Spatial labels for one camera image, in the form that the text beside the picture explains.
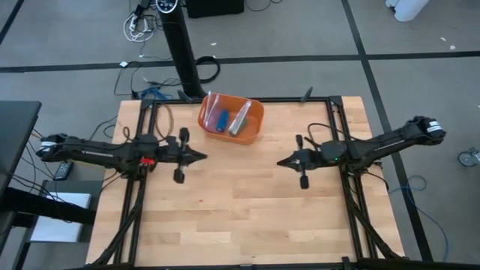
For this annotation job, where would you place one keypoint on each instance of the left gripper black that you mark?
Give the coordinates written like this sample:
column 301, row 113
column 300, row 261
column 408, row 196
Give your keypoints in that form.
column 176, row 155

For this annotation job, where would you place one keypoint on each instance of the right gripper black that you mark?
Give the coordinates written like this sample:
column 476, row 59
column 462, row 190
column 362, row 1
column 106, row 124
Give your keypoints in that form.
column 311, row 159

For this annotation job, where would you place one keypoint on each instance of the clear plastic zip bag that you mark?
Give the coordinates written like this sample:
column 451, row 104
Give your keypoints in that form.
column 243, row 110
column 212, row 108

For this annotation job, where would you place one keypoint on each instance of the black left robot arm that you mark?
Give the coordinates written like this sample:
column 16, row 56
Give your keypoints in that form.
column 93, row 150

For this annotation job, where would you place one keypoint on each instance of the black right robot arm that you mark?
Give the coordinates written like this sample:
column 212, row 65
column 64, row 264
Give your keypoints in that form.
column 390, row 142

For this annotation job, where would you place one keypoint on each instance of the orange plastic bin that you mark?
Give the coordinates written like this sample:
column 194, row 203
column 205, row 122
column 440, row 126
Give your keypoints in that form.
column 253, row 125

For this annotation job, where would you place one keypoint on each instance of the black tower fan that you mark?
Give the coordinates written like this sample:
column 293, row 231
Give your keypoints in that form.
column 182, row 48

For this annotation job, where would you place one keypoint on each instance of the black phone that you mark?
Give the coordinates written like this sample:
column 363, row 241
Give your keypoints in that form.
column 63, row 170

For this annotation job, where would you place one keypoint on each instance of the white flat box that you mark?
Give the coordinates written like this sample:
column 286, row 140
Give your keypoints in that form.
column 56, row 228

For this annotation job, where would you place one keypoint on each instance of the grey caster wheel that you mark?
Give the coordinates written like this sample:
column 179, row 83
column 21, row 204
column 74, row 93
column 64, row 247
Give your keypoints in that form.
column 467, row 158

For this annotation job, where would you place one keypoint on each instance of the black desk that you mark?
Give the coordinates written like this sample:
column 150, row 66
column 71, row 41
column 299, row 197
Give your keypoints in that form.
column 17, row 131

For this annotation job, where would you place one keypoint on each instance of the white pedal trash bin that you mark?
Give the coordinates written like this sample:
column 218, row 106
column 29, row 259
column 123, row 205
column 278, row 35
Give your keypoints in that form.
column 408, row 9

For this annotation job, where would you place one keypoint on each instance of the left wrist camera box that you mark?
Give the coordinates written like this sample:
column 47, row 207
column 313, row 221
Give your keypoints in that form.
column 171, row 140

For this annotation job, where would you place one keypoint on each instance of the black aluminium table frame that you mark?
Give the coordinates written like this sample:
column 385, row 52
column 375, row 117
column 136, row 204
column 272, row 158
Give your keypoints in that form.
column 292, row 100

